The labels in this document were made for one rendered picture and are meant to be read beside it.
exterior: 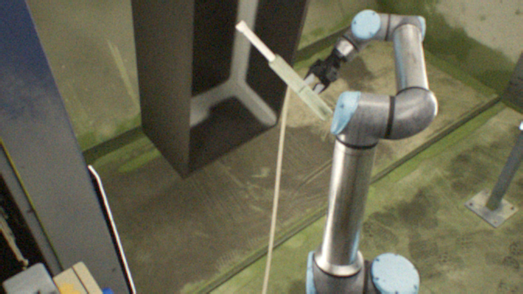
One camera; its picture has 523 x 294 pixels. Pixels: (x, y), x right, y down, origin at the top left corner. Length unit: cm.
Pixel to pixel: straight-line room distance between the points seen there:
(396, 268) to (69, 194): 99
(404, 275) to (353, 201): 34
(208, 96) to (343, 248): 146
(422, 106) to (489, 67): 246
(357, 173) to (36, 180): 81
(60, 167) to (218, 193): 169
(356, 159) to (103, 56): 209
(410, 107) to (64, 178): 89
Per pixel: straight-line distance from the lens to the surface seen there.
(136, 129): 331
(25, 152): 137
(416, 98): 144
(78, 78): 321
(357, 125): 139
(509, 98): 390
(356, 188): 151
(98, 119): 324
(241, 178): 309
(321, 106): 200
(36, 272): 92
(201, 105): 283
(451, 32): 396
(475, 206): 322
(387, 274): 175
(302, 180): 309
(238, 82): 293
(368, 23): 190
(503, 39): 376
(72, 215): 156
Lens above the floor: 237
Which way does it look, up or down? 46 degrees down
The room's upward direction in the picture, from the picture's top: straight up
